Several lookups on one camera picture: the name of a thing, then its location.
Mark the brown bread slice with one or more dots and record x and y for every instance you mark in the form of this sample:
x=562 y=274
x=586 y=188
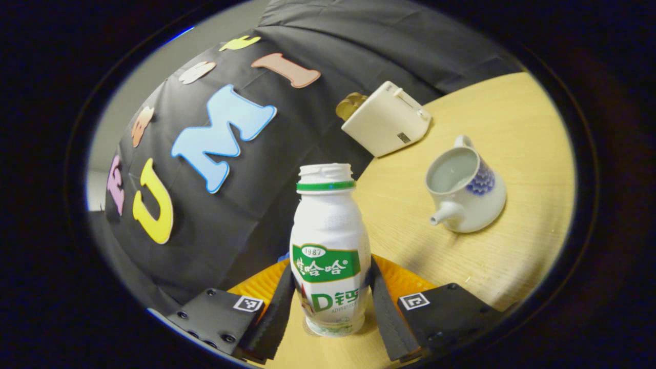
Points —
x=351 y=105

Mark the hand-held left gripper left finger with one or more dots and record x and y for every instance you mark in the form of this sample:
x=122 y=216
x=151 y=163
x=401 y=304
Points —
x=274 y=320

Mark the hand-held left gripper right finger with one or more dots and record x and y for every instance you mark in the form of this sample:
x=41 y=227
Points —
x=389 y=323

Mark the white toaster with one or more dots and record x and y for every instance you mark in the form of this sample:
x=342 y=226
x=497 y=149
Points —
x=384 y=120

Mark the white green-label water bottle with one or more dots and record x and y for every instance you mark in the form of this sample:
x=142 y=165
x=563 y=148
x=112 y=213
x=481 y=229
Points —
x=328 y=230

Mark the white blue-flower teacup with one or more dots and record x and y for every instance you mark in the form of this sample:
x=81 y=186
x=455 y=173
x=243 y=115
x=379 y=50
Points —
x=471 y=197

